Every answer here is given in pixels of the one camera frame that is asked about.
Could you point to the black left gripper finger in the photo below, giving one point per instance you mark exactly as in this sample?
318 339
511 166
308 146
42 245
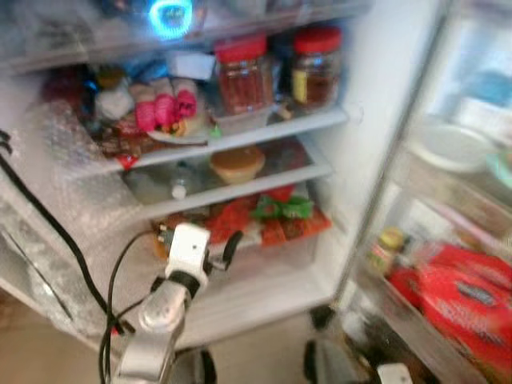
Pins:
233 248

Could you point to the orange lidded plastic container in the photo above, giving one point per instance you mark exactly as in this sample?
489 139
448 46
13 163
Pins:
237 162

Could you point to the black fridge door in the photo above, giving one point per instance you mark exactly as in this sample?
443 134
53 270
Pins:
432 188

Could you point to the black fridge white interior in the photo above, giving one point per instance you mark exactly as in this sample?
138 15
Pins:
376 120

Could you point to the clear fridge drawer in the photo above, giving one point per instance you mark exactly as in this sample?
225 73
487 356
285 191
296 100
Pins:
80 32

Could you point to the red snack packet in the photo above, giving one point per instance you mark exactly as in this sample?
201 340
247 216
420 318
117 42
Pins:
232 220

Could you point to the clear crisper drawer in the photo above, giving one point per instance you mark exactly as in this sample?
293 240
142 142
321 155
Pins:
272 256

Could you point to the green snack packet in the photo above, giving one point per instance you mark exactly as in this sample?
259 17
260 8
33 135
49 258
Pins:
284 208

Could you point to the orange snack packet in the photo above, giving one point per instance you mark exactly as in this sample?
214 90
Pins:
296 228

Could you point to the white cap clear bottle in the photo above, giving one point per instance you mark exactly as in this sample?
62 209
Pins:
181 190

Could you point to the white plate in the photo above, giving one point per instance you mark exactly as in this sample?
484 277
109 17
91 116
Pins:
188 138

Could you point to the pink wrapped snack pack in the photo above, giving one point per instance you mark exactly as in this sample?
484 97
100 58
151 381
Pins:
164 110

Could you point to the small yellow cap bottle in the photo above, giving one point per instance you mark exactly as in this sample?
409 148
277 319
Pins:
387 250

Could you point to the red lid glass jar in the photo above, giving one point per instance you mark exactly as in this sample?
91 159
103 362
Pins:
242 80

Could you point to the red lid jar yellow label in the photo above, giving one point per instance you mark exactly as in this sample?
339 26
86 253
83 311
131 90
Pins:
316 72

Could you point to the teal plastic cup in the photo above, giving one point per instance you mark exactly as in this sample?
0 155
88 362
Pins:
500 170

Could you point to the red printed bag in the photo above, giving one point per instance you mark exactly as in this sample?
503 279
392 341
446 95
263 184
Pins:
464 300

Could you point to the white lid round jar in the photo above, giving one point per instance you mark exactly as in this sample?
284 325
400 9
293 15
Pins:
448 146

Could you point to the blue white carton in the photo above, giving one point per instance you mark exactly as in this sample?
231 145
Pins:
480 88

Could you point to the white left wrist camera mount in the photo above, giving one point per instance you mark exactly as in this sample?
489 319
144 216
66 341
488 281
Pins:
188 248

